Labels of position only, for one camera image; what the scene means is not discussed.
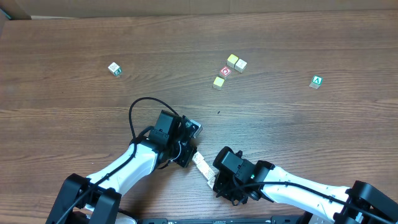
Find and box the white patterned block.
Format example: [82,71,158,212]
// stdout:
[192,151,204,165]

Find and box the white block with brush picture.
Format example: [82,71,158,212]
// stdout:
[207,177,215,189]

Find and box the block with blue side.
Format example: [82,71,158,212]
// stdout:
[202,167,215,181]

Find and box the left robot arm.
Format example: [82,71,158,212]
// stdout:
[46,138,197,223]

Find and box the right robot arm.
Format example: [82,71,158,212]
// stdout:
[213,154,397,223]

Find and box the yellow block lower cluster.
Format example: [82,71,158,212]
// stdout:
[213,77,225,90]

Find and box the yellow block cluster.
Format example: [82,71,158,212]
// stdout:
[213,77,225,90]
[226,54,239,68]

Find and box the red circle block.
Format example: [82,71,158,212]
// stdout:
[219,66,232,80]

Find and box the white block upper cluster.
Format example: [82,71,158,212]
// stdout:
[234,58,247,73]

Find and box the yellow block upper cluster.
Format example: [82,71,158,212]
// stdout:
[226,54,239,68]

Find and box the block with green side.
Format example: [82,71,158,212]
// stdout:
[108,62,122,77]

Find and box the green letter block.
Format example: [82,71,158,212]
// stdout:
[309,75,323,89]

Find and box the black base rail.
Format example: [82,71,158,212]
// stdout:
[137,212,312,224]

